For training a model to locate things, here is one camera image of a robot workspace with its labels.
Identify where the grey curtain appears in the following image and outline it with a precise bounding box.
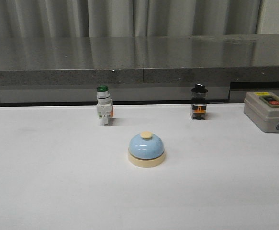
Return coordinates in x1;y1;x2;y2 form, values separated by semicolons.
0;0;279;39

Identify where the grey push button box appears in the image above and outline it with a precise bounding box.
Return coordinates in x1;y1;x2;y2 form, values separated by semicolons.
244;92;279;133

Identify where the green pushbutton switch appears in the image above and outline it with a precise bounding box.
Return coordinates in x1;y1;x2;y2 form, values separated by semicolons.
96;85;113;126

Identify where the blue dome service bell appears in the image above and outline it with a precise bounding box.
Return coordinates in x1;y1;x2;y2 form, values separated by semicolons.
128;131;165;168

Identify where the black selector knob switch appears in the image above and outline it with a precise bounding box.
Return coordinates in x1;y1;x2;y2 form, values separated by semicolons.
190;84;208;120

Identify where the grey stone counter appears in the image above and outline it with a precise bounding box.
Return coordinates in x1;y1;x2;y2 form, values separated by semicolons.
0;34;279;104

